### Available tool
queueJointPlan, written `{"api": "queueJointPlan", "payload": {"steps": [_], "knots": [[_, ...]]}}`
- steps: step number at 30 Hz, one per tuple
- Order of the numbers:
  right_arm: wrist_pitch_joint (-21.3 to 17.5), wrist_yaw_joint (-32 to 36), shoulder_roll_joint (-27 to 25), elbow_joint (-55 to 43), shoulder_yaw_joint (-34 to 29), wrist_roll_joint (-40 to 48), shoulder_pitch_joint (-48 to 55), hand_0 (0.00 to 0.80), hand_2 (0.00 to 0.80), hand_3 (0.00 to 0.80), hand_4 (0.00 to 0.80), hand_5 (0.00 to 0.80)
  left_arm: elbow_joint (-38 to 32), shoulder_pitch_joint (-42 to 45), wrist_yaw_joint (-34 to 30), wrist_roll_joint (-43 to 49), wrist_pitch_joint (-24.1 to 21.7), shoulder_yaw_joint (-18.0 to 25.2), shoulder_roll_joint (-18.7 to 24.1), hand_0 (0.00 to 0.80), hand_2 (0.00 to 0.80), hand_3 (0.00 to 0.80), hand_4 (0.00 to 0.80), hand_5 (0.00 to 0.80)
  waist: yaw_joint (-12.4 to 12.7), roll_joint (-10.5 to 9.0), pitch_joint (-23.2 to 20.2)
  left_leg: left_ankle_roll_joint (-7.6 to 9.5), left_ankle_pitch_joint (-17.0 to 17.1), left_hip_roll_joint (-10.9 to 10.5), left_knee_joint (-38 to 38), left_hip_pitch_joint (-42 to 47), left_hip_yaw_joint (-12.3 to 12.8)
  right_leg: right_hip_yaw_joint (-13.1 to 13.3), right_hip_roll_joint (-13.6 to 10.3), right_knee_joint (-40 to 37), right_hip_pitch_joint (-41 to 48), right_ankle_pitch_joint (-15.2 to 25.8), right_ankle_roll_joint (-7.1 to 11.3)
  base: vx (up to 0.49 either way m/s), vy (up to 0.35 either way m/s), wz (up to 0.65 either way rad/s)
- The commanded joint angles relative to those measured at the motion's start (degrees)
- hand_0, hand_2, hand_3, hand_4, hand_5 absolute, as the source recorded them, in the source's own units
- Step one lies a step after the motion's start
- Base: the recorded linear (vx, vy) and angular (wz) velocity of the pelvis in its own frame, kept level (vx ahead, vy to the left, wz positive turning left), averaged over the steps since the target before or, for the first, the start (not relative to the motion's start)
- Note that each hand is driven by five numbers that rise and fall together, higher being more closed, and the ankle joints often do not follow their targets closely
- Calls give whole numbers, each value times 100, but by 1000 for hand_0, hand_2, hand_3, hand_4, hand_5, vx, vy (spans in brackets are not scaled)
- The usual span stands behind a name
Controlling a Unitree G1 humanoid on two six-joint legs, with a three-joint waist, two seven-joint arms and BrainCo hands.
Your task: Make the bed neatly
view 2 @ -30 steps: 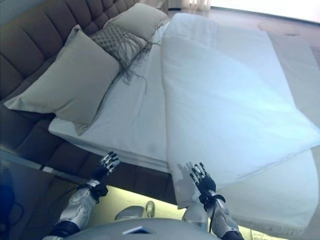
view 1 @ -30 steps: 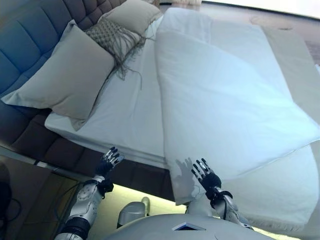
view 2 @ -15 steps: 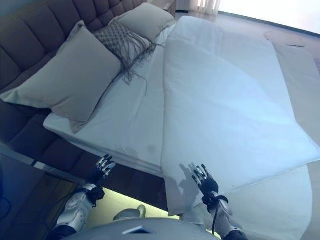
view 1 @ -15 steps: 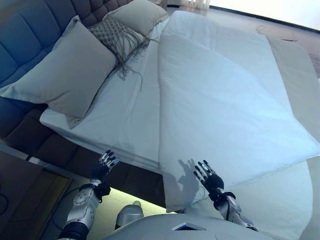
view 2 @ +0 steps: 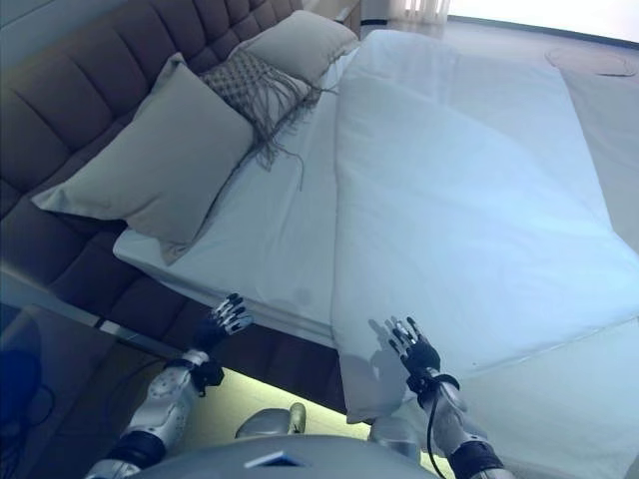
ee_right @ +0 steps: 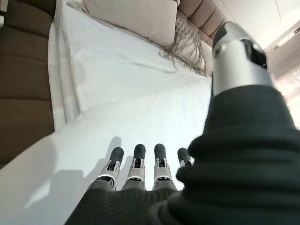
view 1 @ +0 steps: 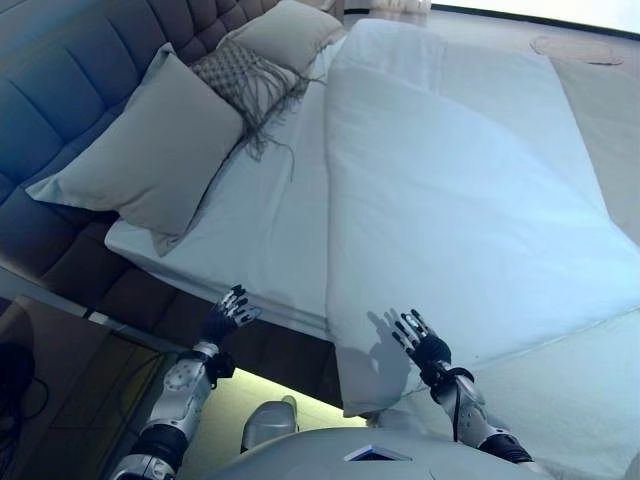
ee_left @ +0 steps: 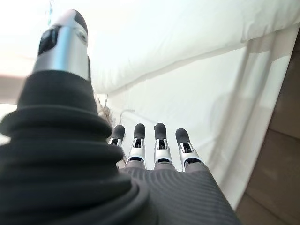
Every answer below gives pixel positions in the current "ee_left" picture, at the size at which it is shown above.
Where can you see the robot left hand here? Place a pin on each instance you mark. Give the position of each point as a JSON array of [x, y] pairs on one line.
[[70, 175]]

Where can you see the white duvet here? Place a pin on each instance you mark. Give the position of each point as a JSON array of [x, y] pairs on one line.
[[175, 35]]

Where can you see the white bed sheet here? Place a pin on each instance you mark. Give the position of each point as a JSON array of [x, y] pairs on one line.
[[187, 98]]

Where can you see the knitted fringed cushion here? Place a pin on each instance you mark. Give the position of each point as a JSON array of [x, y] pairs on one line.
[[105, 112]]

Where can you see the brown upholstered bed frame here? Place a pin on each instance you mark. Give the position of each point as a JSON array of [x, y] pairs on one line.
[[281, 164]]

